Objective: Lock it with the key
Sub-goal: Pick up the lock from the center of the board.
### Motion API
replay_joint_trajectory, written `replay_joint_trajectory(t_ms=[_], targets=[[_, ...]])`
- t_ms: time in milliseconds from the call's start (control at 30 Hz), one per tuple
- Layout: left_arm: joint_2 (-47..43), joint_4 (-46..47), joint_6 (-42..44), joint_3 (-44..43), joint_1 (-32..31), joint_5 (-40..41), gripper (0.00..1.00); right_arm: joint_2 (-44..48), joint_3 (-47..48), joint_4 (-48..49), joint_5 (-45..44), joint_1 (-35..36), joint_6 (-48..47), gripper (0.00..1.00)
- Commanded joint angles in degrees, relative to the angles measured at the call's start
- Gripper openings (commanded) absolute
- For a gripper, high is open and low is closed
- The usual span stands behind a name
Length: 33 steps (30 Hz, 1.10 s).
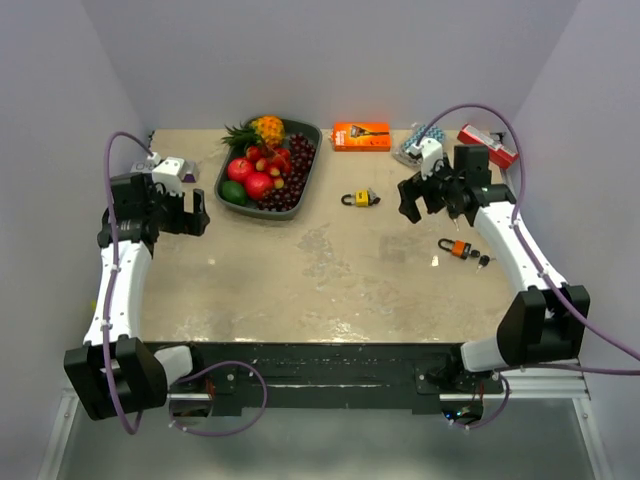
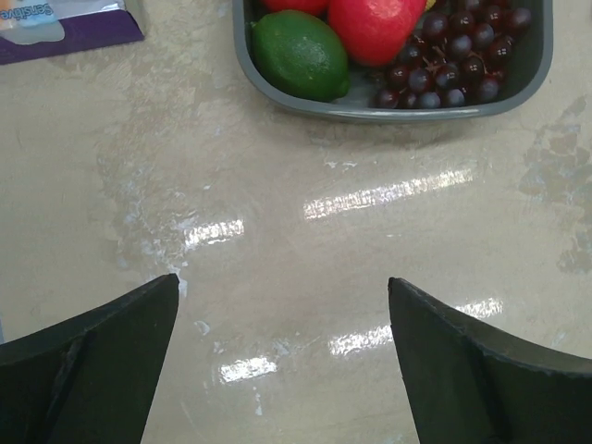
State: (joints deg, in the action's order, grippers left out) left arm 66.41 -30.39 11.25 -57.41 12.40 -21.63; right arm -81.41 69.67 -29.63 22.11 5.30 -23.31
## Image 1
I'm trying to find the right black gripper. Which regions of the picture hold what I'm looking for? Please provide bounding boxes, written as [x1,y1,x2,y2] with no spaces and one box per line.
[398,153,463,224]

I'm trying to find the yellow padlock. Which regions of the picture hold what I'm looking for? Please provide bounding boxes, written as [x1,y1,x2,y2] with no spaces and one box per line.
[341,189,381,207]

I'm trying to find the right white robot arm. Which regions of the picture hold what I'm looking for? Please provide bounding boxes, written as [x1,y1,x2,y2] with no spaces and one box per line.
[398,138,590,393]

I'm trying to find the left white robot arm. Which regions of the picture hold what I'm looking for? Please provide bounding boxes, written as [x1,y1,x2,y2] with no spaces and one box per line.
[63,173,210,420]

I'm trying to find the purple toothpaste box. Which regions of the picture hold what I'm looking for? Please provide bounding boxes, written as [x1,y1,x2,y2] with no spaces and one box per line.
[129,158,200,184]

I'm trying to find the green avocado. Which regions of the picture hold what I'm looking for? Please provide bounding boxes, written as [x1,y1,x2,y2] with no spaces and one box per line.
[221,180,249,206]

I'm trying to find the blue patterned sponge pack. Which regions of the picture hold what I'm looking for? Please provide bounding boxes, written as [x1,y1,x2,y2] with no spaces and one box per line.
[392,124,446,169]

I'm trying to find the red apple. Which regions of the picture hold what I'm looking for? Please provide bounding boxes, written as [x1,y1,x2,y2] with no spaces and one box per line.
[226,157,255,185]

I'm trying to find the orange padlock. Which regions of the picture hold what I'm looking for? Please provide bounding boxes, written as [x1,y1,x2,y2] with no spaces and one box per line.
[437,238,497,272]

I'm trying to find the red pomegranate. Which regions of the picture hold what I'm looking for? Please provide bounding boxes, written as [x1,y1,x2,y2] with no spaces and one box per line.
[244,172,274,201]

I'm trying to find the red box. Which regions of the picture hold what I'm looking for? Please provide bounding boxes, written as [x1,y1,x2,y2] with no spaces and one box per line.
[457,124,519,169]

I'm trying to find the orange razor box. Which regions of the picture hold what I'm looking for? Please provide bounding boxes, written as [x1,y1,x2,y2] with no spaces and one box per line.
[330,122,392,152]

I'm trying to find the small red cherries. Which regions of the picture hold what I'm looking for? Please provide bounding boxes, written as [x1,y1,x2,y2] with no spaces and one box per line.
[245,146,292,190]

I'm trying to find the toy pineapple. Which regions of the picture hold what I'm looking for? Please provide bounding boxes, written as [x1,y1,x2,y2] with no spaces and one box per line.
[222,115,286,149]

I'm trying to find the purple grape bunch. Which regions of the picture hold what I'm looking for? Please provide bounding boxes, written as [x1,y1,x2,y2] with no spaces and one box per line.
[257,133,317,212]

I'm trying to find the dark grey fruit tray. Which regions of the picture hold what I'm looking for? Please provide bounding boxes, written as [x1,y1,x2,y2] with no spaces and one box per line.
[214,115,322,221]

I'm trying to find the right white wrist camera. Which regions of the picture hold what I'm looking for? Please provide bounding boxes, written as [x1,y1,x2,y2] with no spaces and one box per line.
[408,137,444,180]

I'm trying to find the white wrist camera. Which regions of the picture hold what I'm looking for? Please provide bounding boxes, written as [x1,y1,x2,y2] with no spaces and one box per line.
[408,137,444,180]
[146,152,186,196]

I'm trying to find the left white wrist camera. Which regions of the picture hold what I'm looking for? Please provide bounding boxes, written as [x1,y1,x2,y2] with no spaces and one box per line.
[146,152,186,196]

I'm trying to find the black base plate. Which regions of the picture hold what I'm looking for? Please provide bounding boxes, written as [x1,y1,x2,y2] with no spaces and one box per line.
[169,342,503,416]

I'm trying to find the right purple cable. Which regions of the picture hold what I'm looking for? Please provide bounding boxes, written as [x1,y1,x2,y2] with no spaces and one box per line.
[417,103,640,430]

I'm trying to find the aluminium frame rail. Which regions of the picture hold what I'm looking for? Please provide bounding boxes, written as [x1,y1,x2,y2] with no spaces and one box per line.
[39,369,612,479]

